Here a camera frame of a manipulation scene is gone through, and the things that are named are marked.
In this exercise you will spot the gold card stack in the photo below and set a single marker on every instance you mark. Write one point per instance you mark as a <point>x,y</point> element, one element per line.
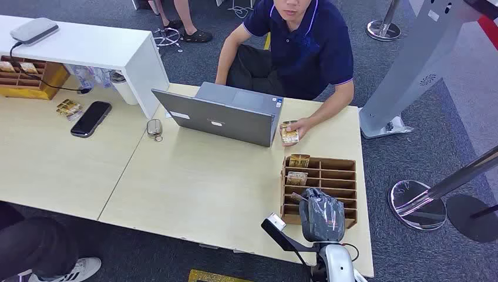
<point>69,109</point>

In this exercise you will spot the grey router box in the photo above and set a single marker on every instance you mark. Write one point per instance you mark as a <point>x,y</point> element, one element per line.
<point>34,30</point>

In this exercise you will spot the chrome stanchion post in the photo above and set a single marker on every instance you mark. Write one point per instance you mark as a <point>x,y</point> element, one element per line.
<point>384,25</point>
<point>439,194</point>

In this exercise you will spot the black sandal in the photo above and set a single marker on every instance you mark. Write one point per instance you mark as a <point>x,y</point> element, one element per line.
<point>197,36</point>

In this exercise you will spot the grey laptop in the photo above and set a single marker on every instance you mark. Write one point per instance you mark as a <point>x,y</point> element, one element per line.
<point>227,113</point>

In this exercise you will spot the white sneaker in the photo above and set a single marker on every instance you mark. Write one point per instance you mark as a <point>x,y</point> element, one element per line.
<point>72,271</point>

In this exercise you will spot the white desk shelf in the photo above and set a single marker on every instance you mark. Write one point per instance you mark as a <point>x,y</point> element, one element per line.
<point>97,54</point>

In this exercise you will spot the person's hand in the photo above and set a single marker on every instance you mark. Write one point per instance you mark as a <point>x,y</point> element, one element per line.
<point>301,128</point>

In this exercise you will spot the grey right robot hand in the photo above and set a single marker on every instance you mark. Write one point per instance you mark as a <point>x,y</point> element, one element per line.
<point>321,220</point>

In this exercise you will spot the wooden slotted card holder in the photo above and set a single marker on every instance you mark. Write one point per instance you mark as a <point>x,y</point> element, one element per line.
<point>320,189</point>
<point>27,79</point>

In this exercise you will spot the black smartphone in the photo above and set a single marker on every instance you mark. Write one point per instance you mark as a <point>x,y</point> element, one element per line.
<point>91,118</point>

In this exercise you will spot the yellow floor marker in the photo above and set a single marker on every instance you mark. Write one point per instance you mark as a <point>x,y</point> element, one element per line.
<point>214,277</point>

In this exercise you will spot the person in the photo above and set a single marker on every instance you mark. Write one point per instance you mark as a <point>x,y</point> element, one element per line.
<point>295,50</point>
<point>183,19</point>
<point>31,249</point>

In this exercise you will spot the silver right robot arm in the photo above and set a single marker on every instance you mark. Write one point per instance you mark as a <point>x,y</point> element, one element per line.
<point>337,264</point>

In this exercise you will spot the white paper cup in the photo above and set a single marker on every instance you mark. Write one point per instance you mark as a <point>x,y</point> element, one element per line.
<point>123,87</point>

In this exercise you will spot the chair wheel base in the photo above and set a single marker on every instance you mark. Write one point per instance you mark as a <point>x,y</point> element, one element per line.
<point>167,38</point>

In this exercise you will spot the silver kiosk stand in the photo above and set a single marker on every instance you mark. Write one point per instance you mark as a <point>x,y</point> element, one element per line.
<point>420,62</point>

